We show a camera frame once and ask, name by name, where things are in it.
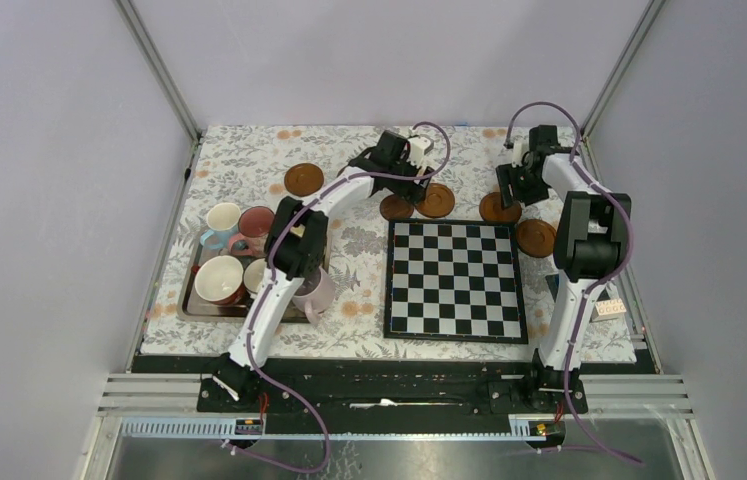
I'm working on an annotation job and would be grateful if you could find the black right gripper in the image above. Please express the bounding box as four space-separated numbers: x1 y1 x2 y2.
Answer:
494 160 548 211

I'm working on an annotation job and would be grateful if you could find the dark brown small coaster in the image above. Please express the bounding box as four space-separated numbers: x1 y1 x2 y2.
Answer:
479 192 522 224

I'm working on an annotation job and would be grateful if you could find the brown wooden coaster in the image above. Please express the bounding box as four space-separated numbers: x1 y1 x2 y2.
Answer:
284 163 324 197
379 194 415 221
515 219 556 258
416 183 455 218

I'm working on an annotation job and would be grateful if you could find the lavender mug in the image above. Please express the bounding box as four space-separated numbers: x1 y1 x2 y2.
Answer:
292 267 336 325

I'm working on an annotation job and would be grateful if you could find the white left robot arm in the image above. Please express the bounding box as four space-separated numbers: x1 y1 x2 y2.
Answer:
211 130 437 411

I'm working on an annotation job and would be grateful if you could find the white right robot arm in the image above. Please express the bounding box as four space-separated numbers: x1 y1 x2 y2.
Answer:
496 125 631 412

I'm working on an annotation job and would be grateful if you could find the white red wide cup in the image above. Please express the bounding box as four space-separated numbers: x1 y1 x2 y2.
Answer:
194 255 247 305

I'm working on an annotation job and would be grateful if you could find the blue toy brick structure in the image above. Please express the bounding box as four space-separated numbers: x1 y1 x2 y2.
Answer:
545 273 560 300

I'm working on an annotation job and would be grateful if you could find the black white chessboard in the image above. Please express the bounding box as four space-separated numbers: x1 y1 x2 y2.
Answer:
383 219 528 344

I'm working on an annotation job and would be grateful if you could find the floral patterned tablecloth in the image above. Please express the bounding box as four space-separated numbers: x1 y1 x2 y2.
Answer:
139 124 639 364

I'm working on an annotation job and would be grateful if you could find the pink mug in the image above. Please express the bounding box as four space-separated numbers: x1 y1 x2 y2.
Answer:
227 206 275 258

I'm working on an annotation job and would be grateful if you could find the white toy brick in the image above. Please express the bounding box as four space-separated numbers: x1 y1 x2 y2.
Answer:
591 299 627 322

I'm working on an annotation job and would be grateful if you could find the white ribbed mug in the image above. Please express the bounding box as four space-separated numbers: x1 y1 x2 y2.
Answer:
242 258 267 298

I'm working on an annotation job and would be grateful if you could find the metal tray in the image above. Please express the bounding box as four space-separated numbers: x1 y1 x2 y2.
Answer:
176 228 333 325

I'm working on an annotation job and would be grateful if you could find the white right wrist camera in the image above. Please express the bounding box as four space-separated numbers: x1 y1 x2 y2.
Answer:
510 140 529 167

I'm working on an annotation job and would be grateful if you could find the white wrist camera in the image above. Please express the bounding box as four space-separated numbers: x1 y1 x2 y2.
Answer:
407 135 434 170
510 140 529 167

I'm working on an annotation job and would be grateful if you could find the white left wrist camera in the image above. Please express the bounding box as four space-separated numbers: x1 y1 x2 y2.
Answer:
407 135 434 170

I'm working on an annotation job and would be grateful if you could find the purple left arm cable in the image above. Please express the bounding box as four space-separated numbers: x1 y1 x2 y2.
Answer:
221 121 452 474

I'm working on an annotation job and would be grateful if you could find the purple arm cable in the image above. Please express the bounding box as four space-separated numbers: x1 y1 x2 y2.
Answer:
221 121 452 474
504 101 645 465

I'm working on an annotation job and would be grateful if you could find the blue handled white mug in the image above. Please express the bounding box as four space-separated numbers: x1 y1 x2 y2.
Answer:
199 202 242 250

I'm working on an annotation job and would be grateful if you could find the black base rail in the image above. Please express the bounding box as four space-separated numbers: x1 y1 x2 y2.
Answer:
131 354 659 437

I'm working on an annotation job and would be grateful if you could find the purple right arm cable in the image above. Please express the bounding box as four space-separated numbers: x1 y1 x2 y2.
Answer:
504 101 645 465

